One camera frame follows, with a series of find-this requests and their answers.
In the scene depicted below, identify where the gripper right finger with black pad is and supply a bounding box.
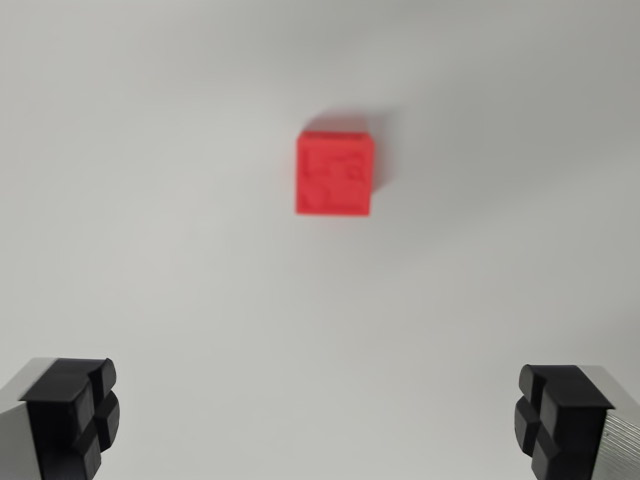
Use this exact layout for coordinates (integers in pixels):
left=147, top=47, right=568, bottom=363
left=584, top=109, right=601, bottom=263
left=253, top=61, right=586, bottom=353
left=513, top=363, right=640, bottom=480

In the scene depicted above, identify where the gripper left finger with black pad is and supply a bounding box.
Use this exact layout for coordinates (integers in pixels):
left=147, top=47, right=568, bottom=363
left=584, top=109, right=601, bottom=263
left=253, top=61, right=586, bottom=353
left=0, top=356, right=122, bottom=480

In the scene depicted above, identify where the red embossed cube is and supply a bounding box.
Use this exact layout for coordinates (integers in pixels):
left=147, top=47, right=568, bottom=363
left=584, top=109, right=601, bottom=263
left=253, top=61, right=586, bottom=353
left=294, top=130, right=377, bottom=218

